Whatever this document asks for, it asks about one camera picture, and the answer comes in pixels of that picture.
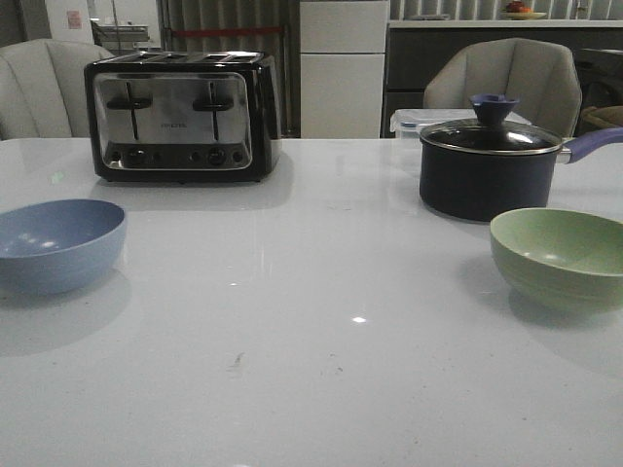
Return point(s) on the green bowl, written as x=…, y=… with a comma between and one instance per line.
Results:
x=568, y=260

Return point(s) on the blue bowl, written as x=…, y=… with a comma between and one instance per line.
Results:
x=60, y=245

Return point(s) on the clear plastic food container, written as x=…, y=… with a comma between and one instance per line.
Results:
x=408, y=123

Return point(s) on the dark blue saucepan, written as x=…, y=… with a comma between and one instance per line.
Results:
x=477, y=187

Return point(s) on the white cabinet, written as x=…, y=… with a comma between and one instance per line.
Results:
x=342, y=53

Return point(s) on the black and chrome toaster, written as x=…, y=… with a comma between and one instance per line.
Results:
x=184, y=116

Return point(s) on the glass pot lid blue knob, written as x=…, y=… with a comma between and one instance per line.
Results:
x=490, y=132

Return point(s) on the right beige armchair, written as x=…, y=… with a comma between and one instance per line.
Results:
x=541, y=74

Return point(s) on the beige armchair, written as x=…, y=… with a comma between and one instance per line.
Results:
x=541, y=74
x=43, y=88

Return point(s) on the fruit plate on counter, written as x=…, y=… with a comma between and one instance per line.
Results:
x=519, y=10

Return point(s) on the left beige armchair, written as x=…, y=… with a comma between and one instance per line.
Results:
x=43, y=88

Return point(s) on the grey counter with white top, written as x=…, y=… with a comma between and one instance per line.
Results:
x=435, y=65

